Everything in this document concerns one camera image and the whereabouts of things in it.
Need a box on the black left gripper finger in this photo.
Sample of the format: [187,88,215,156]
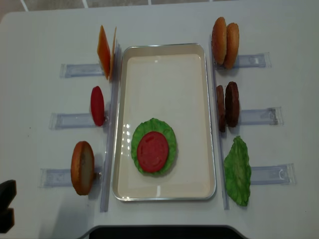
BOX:
[0,180,16,208]

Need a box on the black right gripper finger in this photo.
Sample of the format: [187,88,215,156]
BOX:
[0,208,14,231]

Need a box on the red tomato slice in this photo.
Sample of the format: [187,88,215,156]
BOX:
[90,86,105,126]
[137,131,169,173]

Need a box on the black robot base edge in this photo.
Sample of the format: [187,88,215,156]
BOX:
[89,226,243,239]

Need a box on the green lettuce leaf on tray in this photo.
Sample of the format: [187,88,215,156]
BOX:
[131,118,177,176]

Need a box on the orange cheese slice left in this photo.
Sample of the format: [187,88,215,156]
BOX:
[97,25,111,79]

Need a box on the orange cheese slice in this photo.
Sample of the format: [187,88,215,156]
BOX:
[97,25,111,79]
[109,27,117,82]

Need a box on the orange cheese slice right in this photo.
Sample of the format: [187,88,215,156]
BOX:
[109,27,117,82]

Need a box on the small brown meat patty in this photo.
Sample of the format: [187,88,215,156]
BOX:
[216,85,226,132]

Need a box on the standing green lettuce leaf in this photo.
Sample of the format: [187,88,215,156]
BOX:
[224,136,252,207]

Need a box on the large brown meat patty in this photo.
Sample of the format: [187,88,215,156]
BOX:
[225,82,240,127]

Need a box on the left clear acrylic rack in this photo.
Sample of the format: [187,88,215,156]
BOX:
[40,43,122,212]

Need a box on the bun half front left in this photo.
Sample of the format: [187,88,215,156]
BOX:
[71,141,95,196]

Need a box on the bun half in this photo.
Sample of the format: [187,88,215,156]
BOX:
[71,141,95,196]
[223,23,239,69]

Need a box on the white metal tray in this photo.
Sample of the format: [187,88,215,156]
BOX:
[113,43,216,202]

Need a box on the sesame bun top outer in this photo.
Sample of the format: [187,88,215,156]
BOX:
[212,17,227,65]

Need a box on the bun half inner right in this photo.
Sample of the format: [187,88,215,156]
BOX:
[223,23,239,69]

